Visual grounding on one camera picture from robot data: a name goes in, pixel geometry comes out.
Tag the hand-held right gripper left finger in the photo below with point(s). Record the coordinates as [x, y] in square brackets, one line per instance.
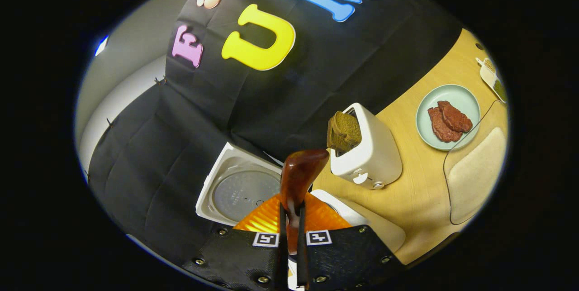
[282, 255]

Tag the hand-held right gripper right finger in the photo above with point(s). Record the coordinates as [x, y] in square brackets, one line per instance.
[301, 255]

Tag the white rice cooker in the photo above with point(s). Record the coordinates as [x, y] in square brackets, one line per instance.
[244, 191]

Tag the brown wooden spoon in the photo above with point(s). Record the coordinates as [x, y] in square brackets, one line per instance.
[298, 173]

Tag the white toaster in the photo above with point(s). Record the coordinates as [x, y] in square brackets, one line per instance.
[375, 150]

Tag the brown bread slice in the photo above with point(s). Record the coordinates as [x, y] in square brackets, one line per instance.
[344, 132]

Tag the black backdrop cloth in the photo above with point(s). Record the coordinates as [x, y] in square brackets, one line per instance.
[316, 78]

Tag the red meat slice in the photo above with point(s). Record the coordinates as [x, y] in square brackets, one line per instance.
[457, 119]
[441, 130]

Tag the pale green plate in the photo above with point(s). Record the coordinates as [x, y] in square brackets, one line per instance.
[457, 94]

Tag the white divided dish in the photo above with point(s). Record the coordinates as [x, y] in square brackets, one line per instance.
[487, 78]

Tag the pile of green mung beans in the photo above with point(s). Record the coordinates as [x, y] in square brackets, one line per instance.
[500, 89]

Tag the pile of yellow soybeans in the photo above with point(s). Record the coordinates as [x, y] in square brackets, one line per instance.
[490, 65]

